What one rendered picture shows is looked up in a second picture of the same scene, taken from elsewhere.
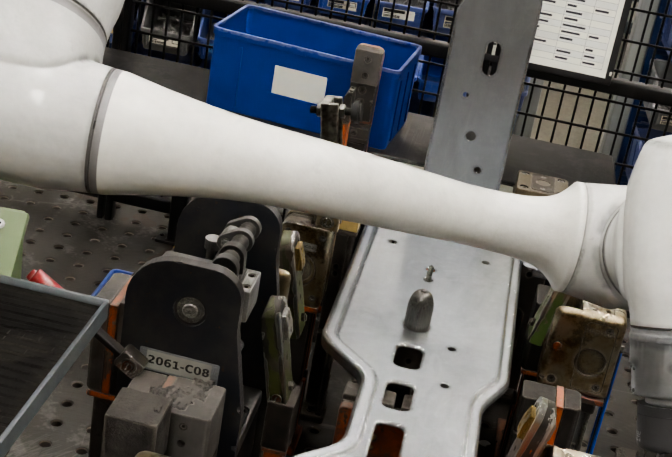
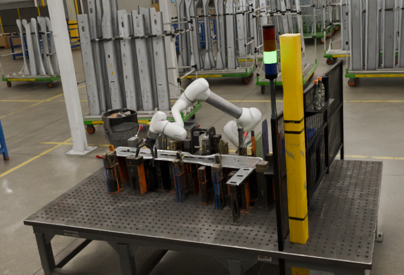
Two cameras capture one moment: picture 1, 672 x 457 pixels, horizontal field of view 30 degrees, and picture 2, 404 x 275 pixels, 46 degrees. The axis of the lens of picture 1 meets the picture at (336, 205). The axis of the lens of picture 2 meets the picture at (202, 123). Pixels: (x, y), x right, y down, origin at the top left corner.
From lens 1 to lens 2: 430 cm
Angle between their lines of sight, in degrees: 103
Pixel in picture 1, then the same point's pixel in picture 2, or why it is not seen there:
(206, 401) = (187, 140)
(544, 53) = not seen: hidden behind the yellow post
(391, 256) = (242, 158)
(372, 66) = not seen: hidden behind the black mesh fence
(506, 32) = (264, 129)
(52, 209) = not seen: hidden behind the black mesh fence
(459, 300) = (228, 162)
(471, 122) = (266, 147)
